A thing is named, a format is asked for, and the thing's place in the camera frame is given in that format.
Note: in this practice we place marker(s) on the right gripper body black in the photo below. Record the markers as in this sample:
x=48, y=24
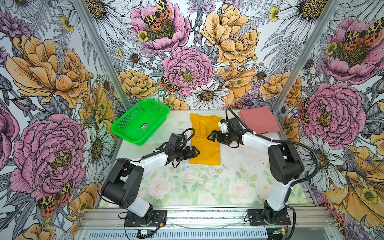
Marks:
x=228, y=137

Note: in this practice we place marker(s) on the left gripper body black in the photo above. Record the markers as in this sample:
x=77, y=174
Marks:
x=182, y=153

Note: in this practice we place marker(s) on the yellow t shirt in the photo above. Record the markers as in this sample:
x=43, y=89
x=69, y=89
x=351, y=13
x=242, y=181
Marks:
x=209, y=151

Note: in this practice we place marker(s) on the green plastic basket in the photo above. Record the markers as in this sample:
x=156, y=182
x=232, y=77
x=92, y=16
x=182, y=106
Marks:
x=139, y=123

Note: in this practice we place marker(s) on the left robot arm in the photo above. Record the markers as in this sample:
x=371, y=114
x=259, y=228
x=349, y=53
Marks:
x=123, y=183

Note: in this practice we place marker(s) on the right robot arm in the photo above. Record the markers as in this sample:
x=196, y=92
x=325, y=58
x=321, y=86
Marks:
x=285, y=163

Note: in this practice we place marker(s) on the folded pink t shirt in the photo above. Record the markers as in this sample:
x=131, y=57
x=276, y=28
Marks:
x=260, y=120

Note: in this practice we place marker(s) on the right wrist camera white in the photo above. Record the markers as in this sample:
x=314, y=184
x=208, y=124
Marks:
x=223, y=126

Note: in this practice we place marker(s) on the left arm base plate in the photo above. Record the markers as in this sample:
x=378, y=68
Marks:
x=153, y=218

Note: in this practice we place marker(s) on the left aluminium corner post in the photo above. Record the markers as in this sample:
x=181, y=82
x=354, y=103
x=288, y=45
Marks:
x=94, y=36

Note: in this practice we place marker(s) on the aluminium corner post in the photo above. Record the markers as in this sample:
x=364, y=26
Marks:
x=319, y=28
x=94, y=36

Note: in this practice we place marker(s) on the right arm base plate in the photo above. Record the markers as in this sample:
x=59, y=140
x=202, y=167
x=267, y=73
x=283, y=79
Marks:
x=258, y=217

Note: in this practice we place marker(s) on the aluminium front rail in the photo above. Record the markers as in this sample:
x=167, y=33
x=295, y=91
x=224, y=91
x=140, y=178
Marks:
x=210, y=223

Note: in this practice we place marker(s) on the right aluminium corner post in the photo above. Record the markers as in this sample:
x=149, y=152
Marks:
x=319, y=28

